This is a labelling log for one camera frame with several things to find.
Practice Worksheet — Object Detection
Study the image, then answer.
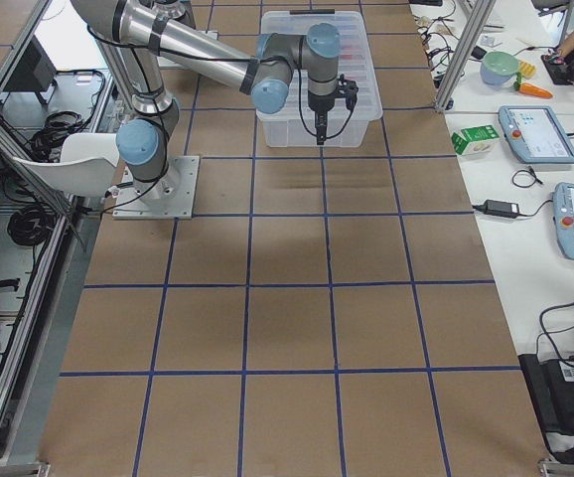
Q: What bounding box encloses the orange carrot toy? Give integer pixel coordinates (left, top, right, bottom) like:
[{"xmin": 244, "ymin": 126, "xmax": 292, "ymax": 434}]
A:
[{"xmin": 513, "ymin": 75, "xmax": 553, "ymax": 99}]

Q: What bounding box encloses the clear plastic box lid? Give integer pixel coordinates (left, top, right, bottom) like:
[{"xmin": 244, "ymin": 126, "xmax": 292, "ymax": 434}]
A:
[{"xmin": 255, "ymin": 10, "xmax": 384, "ymax": 121}]

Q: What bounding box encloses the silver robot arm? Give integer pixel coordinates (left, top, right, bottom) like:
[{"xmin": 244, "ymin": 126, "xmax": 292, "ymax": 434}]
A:
[{"xmin": 72, "ymin": 1, "xmax": 359, "ymax": 146}]

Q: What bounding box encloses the white chair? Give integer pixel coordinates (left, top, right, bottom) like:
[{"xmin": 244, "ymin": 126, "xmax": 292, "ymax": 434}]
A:
[{"xmin": 13, "ymin": 132, "xmax": 119, "ymax": 197}]

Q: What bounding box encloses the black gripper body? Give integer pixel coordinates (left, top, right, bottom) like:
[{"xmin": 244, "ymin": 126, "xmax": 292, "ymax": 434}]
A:
[{"xmin": 308, "ymin": 75, "xmax": 359, "ymax": 114}]

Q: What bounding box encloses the black power adapter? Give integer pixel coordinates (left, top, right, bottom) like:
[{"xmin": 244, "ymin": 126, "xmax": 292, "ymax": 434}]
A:
[{"xmin": 484, "ymin": 200, "xmax": 520, "ymax": 219}]

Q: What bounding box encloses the green bowl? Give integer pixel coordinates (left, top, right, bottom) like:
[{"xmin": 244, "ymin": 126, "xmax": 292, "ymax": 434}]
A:
[{"xmin": 480, "ymin": 51, "xmax": 519, "ymax": 85}]

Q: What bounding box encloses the aluminium frame post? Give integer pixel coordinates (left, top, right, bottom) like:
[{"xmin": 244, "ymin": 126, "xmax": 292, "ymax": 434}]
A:
[{"xmin": 434, "ymin": 0, "xmax": 496, "ymax": 112}]

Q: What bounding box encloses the clear plastic storage box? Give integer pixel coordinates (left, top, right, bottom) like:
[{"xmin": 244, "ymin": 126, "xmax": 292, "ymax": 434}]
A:
[{"xmin": 259, "ymin": 111, "xmax": 382, "ymax": 149}]

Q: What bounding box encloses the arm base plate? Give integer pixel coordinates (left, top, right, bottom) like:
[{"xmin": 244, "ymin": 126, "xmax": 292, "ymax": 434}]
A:
[{"xmin": 110, "ymin": 156, "xmax": 200, "ymax": 220}]

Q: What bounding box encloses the green carton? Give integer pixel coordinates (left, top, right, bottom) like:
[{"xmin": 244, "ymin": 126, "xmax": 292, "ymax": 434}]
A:
[{"xmin": 451, "ymin": 124, "xmax": 500, "ymax": 156}]

